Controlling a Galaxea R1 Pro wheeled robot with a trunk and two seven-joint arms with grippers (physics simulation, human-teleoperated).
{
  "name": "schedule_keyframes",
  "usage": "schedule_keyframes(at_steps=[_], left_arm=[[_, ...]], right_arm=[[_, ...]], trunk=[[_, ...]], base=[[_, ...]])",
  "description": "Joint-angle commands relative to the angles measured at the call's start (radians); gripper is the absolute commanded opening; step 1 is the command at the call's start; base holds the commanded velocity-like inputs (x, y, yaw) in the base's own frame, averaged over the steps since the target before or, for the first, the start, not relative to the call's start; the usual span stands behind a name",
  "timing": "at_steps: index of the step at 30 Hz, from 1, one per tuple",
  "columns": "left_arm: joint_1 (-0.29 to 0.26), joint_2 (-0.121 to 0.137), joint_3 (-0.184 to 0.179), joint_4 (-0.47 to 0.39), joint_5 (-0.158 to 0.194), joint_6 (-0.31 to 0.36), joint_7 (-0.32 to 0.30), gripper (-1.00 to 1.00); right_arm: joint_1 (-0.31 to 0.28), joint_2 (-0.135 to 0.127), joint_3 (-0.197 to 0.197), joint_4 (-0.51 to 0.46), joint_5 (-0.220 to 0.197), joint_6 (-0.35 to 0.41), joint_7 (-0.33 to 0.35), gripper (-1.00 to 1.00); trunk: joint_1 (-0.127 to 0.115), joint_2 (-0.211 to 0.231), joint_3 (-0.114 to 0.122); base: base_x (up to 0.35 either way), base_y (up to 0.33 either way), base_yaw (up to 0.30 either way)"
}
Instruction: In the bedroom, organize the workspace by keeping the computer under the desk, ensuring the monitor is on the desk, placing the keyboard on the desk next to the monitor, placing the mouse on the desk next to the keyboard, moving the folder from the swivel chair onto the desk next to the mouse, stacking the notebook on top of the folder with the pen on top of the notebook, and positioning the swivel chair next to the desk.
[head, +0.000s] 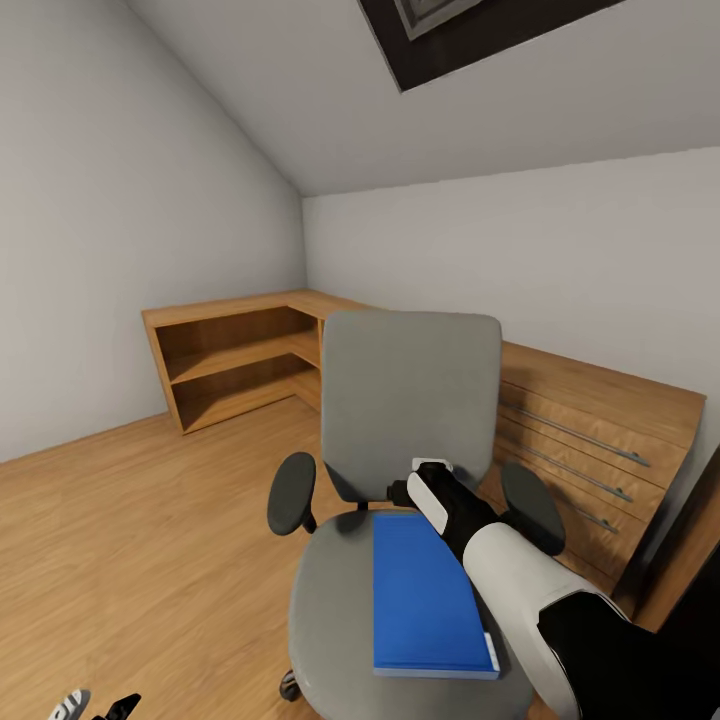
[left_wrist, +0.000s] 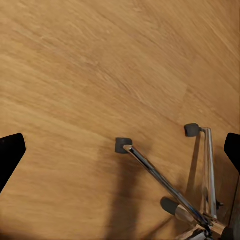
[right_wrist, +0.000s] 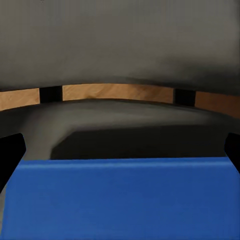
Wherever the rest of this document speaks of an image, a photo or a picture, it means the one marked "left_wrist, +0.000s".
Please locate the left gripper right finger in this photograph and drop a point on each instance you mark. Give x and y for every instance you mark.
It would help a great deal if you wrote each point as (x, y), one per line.
(232, 149)

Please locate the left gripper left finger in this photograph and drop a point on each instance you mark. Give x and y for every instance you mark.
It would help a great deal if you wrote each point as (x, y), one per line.
(12, 149)

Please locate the swivel chair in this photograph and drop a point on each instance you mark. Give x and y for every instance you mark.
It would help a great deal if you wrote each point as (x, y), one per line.
(206, 224)

